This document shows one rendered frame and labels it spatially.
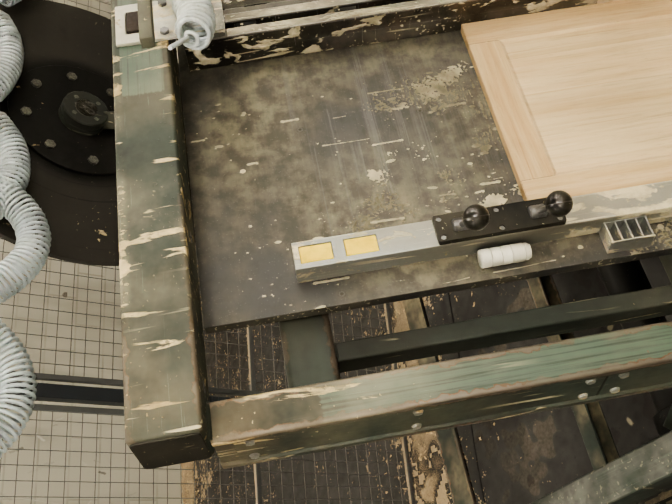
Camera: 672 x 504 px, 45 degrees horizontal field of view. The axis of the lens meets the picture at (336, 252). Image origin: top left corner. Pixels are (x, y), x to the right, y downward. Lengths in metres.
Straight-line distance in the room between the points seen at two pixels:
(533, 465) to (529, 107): 1.94
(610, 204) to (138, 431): 0.78
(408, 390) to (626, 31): 0.84
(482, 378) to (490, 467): 2.23
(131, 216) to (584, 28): 0.90
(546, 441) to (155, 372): 2.21
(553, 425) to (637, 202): 1.86
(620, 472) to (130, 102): 1.26
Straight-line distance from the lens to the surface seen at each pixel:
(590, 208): 1.33
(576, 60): 1.58
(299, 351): 1.25
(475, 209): 1.15
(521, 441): 3.24
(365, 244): 1.25
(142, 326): 1.16
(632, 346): 1.21
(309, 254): 1.25
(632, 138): 1.47
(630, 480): 1.91
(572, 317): 1.33
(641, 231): 1.34
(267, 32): 1.53
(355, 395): 1.12
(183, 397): 1.10
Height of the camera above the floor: 2.28
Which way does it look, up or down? 31 degrees down
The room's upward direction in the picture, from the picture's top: 79 degrees counter-clockwise
